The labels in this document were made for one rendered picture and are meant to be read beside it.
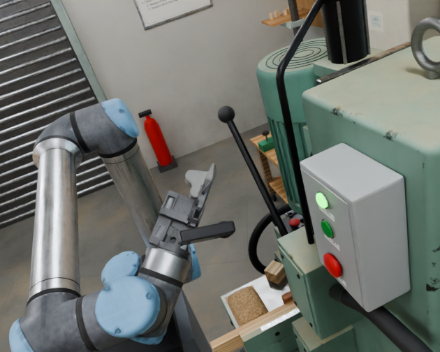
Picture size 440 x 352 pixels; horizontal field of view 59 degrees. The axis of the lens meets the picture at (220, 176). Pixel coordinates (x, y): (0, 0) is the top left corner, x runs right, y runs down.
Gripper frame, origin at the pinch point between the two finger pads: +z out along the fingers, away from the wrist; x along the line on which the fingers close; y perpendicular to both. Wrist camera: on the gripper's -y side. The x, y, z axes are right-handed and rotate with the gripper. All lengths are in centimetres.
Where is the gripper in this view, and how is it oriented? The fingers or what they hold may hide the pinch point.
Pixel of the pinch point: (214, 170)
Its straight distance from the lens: 86.0
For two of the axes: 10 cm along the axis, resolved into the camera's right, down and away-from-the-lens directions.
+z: 3.4, -8.9, 3.2
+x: -1.0, 3.0, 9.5
